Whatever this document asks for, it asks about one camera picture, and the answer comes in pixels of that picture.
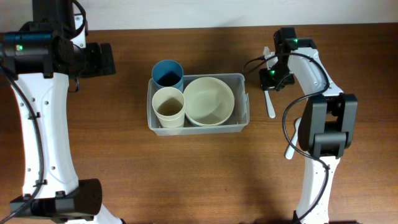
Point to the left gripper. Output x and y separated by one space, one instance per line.
97 67

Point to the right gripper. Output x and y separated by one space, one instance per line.
267 83

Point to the cream cup back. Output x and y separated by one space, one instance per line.
175 123

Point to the blue cup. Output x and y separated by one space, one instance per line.
168 73

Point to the cream bowl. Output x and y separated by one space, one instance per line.
208 95
209 120

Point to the cream cup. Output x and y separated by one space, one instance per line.
168 103
175 123

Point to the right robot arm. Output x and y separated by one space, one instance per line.
325 129

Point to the grey plastic fork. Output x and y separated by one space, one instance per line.
269 105

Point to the clear plastic storage container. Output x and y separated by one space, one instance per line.
237 121

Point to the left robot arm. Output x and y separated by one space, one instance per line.
39 61

